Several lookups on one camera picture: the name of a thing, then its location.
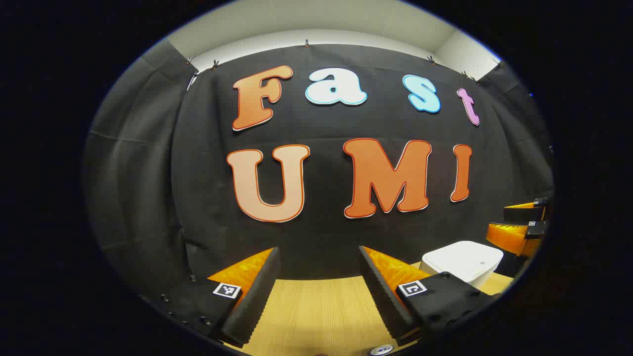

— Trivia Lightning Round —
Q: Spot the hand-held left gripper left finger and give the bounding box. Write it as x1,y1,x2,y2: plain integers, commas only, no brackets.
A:
138,246,282,349

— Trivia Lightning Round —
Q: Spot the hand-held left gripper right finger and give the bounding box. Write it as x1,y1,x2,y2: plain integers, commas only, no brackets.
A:
358,245,501,347

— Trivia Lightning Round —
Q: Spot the white desktop garbage bin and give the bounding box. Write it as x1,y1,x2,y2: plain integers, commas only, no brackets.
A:
419,241,504,290

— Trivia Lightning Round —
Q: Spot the wooden desktop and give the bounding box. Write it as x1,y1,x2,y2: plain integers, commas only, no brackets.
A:
223,261,515,356

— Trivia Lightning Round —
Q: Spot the black backdrop cloth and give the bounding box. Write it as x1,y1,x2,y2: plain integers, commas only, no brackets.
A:
84,39,554,307

